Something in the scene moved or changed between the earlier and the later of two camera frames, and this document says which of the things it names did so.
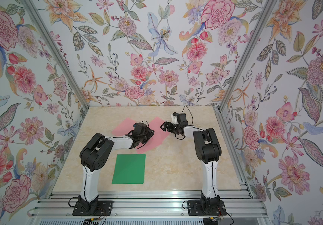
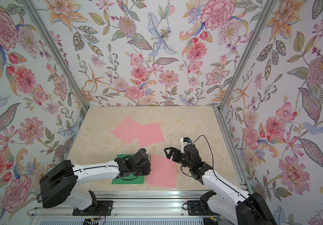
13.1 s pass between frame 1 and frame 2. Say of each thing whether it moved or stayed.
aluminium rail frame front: stayed
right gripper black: moved
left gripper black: moved
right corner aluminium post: stayed
